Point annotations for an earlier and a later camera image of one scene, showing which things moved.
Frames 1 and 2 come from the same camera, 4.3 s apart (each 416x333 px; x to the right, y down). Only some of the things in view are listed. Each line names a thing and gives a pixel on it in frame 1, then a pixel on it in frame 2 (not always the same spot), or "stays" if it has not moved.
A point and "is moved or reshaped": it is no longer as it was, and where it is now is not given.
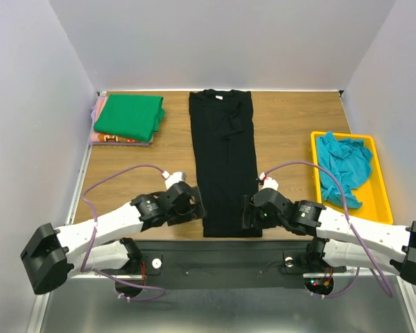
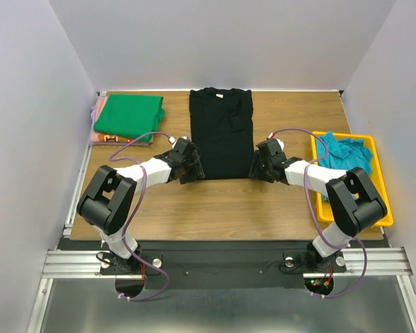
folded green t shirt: x=134 y=116 stays
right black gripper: x=247 y=212 to x=260 y=168
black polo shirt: x=223 y=138 is moved or reshaped
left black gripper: x=195 y=211 to x=197 y=172
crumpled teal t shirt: x=350 y=160 stays
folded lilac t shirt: x=93 y=112 stays
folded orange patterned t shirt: x=106 y=137 stays
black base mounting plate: x=229 y=263 stays
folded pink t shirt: x=100 y=104 stays
